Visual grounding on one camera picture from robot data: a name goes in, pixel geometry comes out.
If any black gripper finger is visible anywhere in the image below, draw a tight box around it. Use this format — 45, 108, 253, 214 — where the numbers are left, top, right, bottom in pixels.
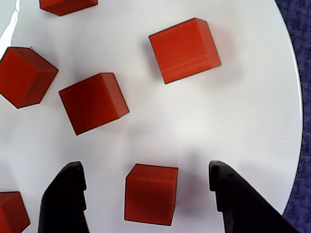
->
209, 160, 301, 233
38, 161, 89, 233

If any red cube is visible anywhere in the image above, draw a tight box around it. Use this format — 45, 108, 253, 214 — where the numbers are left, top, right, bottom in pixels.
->
124, 163, 179, 226
0, 46, 59, 109
0, 191, 31, 233
148, 17, 222, 85
38, 0, 99, 17
58, 72, 130, 136

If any blue woven tablecloth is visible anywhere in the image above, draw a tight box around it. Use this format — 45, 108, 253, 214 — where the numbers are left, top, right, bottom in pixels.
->
274, 0, 311, 233

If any white round plate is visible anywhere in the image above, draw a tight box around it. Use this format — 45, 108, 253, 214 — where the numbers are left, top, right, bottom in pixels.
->
0, 0, 304, 233

